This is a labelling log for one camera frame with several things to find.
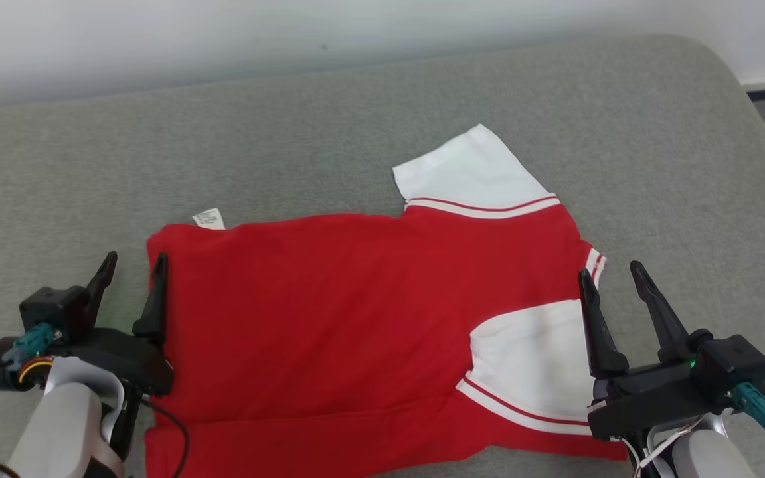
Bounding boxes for teal plug left camera cable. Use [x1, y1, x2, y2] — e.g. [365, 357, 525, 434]
[0, 323, 58, 371]

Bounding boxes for thin white red wires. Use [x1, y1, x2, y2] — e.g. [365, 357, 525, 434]
[618, 415, 702, 478]

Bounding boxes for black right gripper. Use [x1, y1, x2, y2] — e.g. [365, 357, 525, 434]
[579, 260, 723, 440]

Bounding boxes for red Bulls shirt white sleeves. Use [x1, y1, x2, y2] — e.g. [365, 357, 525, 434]
[145, 123, 629, 478]

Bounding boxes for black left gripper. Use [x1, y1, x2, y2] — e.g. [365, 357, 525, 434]
[57, 250, 175, 396]

